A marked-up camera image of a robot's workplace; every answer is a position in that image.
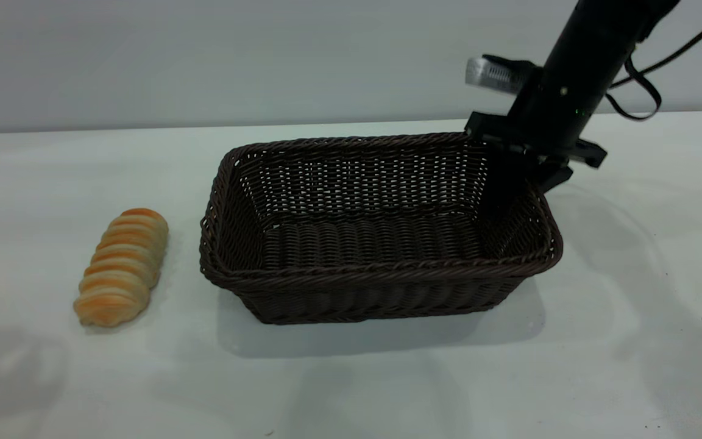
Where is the thin black cable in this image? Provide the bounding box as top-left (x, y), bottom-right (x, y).
top-left (611, 0), bottom-right (702, 90)

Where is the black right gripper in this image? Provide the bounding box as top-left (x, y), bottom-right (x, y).
top-left (464, 66), bottom-right (608, 208)

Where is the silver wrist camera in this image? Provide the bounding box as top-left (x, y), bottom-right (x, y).
top-left (465, 54), bottom-right (541, 96)

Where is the looped black cable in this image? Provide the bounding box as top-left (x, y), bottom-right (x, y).
top-left (604, 54), bottom-right (662, 121)

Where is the dark brown wicker basket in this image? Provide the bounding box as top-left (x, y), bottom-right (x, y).
top-left (199, 131), bottom-right (564, 326)

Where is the ridged golden bread roll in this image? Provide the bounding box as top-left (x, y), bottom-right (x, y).
top-left (73, 208), bottom-right (170, 329)

